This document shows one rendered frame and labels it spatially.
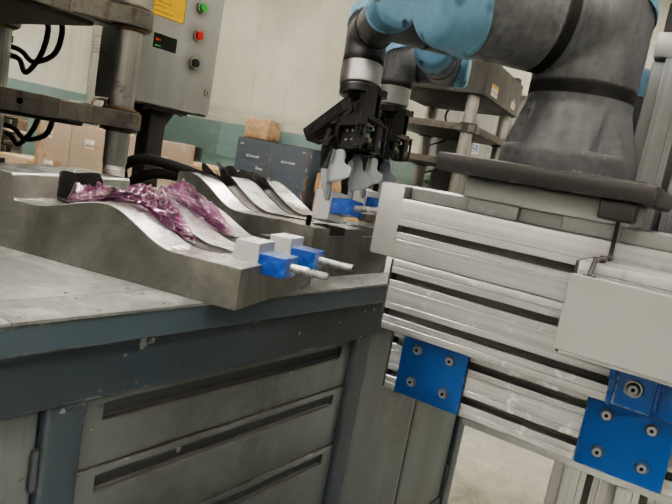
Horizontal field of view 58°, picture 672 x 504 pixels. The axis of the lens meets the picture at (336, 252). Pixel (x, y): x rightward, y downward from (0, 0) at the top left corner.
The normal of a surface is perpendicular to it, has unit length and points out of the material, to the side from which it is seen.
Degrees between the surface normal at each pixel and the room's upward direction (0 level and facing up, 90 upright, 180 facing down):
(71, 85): 90
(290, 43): 90
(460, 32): 143
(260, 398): 90
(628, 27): 90
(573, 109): 72
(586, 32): 109
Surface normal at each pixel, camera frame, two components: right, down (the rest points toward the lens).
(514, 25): 0.11, 0.65
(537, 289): -0.53, 0.03
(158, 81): 0.79, 0.23
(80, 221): -0.33, 0.08
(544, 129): -0.59, -0.31
